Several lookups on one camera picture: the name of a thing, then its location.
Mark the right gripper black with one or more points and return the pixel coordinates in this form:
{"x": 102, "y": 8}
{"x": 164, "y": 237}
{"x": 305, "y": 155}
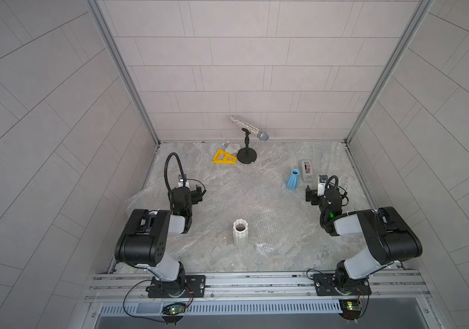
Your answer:
{"x": 313, "y": 193}

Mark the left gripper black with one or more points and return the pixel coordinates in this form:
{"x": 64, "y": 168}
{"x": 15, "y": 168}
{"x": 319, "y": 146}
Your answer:
{"x": 195, "y": 197}

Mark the black microphone stand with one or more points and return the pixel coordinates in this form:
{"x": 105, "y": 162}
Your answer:
{"x": 246, "y": 155}

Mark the white crumpled object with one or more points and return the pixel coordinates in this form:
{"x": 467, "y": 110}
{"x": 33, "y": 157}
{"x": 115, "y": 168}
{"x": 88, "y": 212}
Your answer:
{"x": 232, "y": 148}

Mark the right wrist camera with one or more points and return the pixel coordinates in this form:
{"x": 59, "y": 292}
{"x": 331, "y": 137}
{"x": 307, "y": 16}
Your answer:
{"x": 322, "y": 180}

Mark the right circuit board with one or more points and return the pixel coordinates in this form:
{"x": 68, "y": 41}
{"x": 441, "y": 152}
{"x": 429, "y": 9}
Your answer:
{"x": 350, "y": 309}

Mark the white ribbed vase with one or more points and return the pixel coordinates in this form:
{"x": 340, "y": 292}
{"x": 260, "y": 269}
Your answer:
{"x": 240, "y": 233}

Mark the circuit board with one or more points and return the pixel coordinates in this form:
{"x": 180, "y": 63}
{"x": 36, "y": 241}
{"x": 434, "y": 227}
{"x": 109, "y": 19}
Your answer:
{"x": 350, "y": 309}
{"x": 174, "y": 309}

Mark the blue ribbed vase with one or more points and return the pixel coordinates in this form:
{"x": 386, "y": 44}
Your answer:
{"x": 293, "y": 179}

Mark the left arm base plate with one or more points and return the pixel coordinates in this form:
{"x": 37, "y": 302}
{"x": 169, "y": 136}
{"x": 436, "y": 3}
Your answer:
{"x": 178, "y": 288}

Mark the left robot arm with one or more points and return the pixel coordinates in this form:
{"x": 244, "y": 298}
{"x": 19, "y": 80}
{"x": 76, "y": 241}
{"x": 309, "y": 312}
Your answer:
{"x": 143, "y": 242}

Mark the aluminium mounting rail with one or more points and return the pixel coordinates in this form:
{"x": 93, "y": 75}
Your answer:
{"x": 289, "y": 285}

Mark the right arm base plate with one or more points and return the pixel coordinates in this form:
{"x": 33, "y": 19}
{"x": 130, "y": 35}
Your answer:
{"x": 340, "y": 285}

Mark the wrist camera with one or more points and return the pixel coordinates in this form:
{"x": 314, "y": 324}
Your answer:
{"x": 183, "y": 181}
{"x": 322, "y": 180}

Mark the yellow triangle ruler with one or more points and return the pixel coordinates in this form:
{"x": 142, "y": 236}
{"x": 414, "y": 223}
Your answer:
{"x": 222, "y": 157}

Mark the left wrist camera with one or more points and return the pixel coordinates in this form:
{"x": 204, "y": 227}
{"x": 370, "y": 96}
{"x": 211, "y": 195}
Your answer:
{"x": 183, "y": 181}

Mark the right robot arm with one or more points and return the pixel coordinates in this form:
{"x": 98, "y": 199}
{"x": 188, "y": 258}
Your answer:
{"x": 388, "y": 239}

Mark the left circuit board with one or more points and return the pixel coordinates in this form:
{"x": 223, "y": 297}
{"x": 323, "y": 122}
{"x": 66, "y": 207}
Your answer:
{"x": 174, "y": 309}

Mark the glitter microphone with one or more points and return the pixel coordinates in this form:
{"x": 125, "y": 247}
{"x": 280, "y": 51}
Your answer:
{"x": 262, "y": 135}

